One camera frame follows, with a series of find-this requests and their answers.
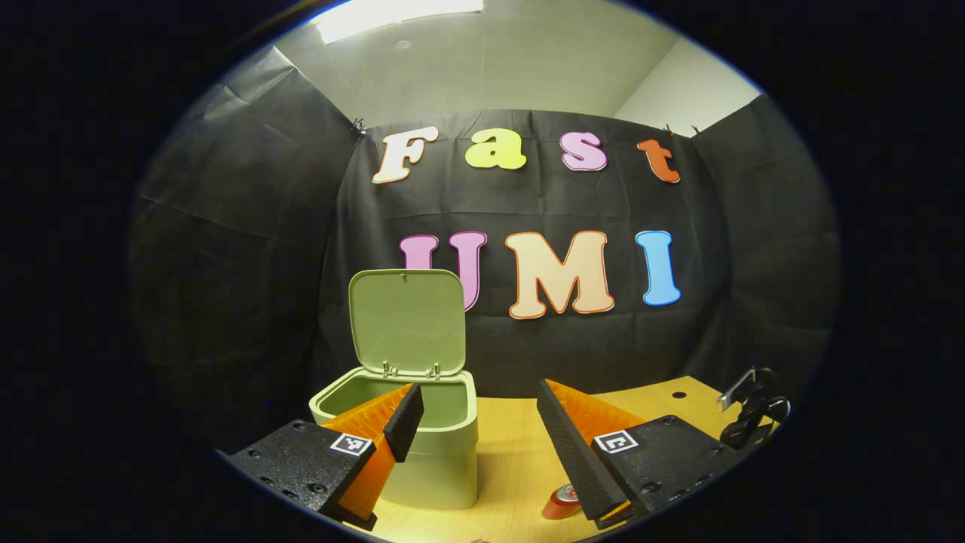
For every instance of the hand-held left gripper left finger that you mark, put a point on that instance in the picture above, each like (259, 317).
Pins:
(405, 422)

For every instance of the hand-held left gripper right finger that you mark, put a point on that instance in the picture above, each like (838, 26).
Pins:
(577, 460)

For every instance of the black backdrop cloth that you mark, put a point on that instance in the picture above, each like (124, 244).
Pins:
(528, 204)

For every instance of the wooden desktop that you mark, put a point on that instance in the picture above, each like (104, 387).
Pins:
(513, 460)

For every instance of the black desk clamp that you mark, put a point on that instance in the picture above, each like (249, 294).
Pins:
(754, 415)

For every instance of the red pop can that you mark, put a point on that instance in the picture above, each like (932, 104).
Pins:
(559, 504)

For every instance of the green desktop garbage bin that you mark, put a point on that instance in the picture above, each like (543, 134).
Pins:
(411, 324)

